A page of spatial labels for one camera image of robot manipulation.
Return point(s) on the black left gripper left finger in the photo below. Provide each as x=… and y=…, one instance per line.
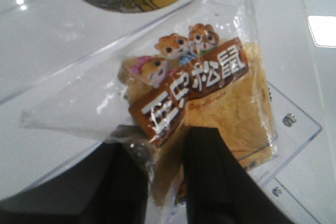
x=105, y=187

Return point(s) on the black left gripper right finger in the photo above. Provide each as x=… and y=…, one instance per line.
x=219, y=190

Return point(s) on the bread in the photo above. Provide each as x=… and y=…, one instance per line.
x=202, y=67

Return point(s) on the clear acrylic display shelf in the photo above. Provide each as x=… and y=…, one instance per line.
x=47, y=45

